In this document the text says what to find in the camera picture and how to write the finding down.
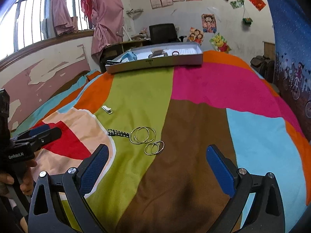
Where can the blue printed wardrobe cloth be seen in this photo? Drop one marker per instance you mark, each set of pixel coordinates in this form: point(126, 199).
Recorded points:
point(291, 41)

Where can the cartoon family sticker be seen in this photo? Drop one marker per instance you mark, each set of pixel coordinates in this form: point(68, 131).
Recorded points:
point(195, 36)

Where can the green hanging box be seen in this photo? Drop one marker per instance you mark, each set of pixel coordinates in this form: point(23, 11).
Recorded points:
point(247, 21)

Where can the wooden desk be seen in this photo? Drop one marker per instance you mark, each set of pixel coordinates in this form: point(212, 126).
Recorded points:
point(111, 49)

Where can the short pink curtain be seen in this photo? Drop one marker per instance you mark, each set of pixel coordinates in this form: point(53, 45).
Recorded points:
point(60, 12)

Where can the grey cardboard box tray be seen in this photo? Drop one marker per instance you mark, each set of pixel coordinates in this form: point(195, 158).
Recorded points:
point(160, 62)

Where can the person's left hand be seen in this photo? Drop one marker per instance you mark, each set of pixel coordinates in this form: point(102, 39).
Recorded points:
point(26, 187)

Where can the black office chair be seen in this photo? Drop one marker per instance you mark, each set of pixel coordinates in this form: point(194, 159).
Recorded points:
point(162, 32)

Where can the white hair clip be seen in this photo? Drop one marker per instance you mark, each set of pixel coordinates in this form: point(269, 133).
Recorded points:
point(107, 109)

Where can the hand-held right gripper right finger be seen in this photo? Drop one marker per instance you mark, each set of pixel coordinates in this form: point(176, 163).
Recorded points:
point(221, 172)

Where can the green wall card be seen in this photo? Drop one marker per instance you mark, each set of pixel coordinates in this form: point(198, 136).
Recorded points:
point(237, 3)

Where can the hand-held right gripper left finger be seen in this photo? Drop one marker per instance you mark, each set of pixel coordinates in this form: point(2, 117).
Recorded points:
point(94, 170)

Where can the blue smartwatch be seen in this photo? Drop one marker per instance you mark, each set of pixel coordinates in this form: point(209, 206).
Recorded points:
point(128, 56)

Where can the long pink curtain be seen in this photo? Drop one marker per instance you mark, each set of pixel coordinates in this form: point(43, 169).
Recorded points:
point(104, 21)

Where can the red wall card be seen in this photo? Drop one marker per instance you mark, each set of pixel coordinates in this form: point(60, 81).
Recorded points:
point(256, 1)

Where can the wooden cabinet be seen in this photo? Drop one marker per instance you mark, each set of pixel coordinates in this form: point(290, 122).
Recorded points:
point(269, 51)

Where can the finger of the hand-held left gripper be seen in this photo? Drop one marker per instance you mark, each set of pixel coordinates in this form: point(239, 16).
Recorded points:
point(47, 136)
point(38, 129)

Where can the barred window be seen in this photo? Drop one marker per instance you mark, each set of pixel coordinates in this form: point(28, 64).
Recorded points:
point(29, 21)

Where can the dark suitcase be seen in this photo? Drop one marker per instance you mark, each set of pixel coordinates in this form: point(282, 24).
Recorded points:
point(261, 68)

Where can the colourful patchwork blanket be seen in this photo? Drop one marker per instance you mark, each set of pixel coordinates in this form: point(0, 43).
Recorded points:
point(194, 116)

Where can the red hanging net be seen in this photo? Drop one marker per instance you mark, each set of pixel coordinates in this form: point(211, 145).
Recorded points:
point(85, 4)

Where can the yellow bear sticker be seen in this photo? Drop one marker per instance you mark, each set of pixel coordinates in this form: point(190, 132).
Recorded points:
point(220, 43)

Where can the cartoon wall poster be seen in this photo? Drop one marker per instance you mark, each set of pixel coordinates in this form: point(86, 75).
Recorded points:
point(208, 23)

